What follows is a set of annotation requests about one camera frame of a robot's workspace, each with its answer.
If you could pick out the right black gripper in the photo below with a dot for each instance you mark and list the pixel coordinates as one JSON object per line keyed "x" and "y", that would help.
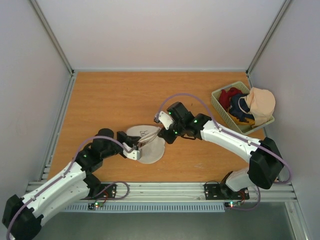
{"x": 165, "y": 133}

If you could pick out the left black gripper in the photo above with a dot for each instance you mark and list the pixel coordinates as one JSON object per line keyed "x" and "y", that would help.
{"x": 130, "y": 141}

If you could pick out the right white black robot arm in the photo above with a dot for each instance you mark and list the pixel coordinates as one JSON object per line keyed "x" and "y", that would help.
{"x": 262, "y": 156}

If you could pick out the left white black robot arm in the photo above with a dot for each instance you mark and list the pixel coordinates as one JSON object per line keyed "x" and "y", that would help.
{"x": 25, "y": 216}

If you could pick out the pale pink lace bra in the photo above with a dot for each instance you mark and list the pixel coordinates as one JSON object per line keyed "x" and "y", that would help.
{"x": 147, "y": 139}

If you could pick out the beige bra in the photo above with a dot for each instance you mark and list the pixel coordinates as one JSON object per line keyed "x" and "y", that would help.
{"x": 261, "y": 103}

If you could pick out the green perforated plastic basket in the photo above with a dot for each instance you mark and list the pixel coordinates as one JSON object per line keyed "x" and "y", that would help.
{"x": 242, "y": 129}

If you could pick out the red garment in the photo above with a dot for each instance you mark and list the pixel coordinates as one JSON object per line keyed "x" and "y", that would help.
{"x": 225, "y": 96}

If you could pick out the yellow garment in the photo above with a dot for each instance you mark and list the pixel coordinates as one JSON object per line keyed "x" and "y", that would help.
{"x": 243, "y": 122}

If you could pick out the left circuit board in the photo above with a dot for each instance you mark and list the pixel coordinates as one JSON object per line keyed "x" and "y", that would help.
{"x": 95, "y": 205}

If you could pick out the circuit board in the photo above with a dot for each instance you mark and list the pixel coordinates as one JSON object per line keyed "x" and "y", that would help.
{"x": 233, "y": 204}
{"x": 95, "y": 205}

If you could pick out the navy blue garment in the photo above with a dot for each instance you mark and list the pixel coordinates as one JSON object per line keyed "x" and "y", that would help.
{"x": 239, "y": 108}

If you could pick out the right circuit board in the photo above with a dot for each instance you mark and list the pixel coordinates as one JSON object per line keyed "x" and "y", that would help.
{"x": 233, "y": 204}

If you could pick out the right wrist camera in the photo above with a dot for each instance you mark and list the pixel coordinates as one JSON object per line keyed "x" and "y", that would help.
{"x": 164, "y": 119}

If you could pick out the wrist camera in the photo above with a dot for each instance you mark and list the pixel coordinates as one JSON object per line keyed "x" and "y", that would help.
{"x": 164, "y": 119}
{"x": 133, "y": 155}

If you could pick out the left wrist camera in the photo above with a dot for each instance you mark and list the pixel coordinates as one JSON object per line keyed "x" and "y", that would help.
{"x": 133, "y": 155}

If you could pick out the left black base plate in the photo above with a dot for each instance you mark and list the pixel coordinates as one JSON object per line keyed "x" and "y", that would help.
{"x": 102, "y": 191}

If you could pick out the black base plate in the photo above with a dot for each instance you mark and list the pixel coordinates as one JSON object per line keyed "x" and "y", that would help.
{"x": 217, "y": 191}
{"x": 102, "y": 191}

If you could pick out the aluminium front rail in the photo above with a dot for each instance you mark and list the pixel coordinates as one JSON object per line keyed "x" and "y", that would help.
{"x": 195, "y": 192}

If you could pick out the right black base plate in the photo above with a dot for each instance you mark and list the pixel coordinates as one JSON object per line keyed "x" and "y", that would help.
{"x": 217, "y": 191}

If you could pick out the grey slotted cable duct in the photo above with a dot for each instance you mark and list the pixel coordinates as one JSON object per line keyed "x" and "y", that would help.
{"x": 153, "y": 207}

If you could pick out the left aluminium side rail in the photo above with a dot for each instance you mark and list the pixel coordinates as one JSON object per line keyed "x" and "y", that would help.
{"x": 50, "y": 151}

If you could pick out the left aluminium frame post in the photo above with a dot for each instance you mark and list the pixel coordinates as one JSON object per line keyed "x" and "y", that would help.
{"x": 42, "y": 18}

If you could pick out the aluminium frame post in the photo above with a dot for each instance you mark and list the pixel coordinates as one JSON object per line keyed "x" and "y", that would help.
{"x": 42, "y": 18}
{"x": 269, "y": 34}

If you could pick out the right aluminium frame post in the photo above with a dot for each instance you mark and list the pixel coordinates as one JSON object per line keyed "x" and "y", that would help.
{"x": 269, "y": 34}

